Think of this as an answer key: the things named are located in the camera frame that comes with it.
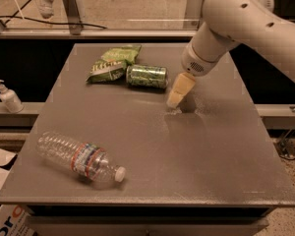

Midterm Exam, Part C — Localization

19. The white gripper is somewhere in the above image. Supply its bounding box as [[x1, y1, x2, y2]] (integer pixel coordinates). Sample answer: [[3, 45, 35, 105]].
[[166, 23, 239, 108]]

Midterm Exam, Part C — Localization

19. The green soda can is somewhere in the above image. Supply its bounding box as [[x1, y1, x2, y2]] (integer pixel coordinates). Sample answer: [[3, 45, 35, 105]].
[[126, 65, 168, 89]]

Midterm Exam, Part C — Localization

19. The green jalapeno chip bag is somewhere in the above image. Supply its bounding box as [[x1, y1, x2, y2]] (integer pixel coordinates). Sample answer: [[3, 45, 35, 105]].
[[86, 44, 142, 84]]

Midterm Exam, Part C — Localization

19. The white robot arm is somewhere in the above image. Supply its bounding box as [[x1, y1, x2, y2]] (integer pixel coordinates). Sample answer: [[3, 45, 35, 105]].
[[167, 0, 295, 108]]

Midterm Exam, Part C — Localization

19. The clear plastic water bottle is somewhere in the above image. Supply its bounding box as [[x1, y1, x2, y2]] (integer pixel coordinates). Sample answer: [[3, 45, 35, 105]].
[[36, 132, 126, 183]]

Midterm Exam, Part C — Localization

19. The white pump lotion bottle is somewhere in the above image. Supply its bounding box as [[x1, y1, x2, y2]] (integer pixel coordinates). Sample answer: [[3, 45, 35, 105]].
[[0, 80, 24, 113]]

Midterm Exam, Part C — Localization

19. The white cardboard box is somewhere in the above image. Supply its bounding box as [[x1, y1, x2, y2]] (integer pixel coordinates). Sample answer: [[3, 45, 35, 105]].
[[0, 205, 36, 236]]

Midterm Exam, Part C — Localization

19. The metal railing bracket left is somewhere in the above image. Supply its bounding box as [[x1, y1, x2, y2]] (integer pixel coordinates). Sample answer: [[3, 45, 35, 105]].
[[62, 0, 83, 35]]

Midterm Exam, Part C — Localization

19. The black cable on floor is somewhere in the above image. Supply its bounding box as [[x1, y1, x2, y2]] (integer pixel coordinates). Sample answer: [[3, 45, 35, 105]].
[[0, 0, 108, 30]]

